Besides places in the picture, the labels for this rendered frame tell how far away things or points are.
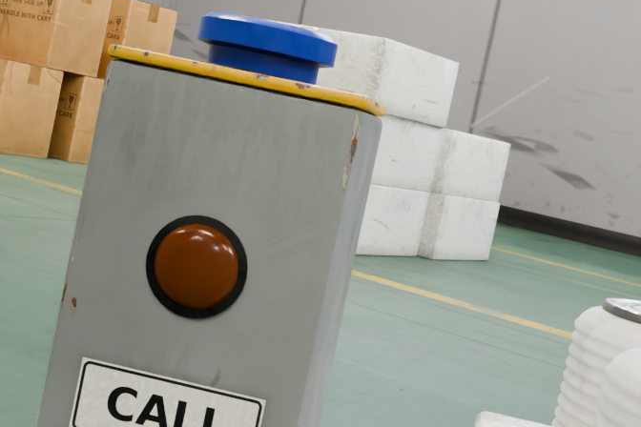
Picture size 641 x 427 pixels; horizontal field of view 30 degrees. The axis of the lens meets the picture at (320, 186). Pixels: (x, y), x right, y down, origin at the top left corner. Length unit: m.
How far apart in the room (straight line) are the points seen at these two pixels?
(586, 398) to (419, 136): 2.67
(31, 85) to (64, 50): 0.17
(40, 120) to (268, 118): 3.76
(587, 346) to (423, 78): 2.62
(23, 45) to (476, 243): 1.65
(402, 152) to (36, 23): 1.51
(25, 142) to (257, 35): 3.72
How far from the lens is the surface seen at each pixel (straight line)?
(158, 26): 4.42
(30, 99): 4.02
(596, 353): 0.52
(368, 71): 2.95
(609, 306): 0.53
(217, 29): 0.33
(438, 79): 3.19
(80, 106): 4.17
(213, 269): 0.31
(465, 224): 3.45
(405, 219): 3.18
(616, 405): 0.41
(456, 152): 3.33
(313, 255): 0.31
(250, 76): 0.31
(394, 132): 3.06
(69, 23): 4.09
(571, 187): 5.87
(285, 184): 0.31
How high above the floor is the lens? 0.31
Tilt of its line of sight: 3 degrees down
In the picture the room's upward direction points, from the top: 12 degrees clockwise
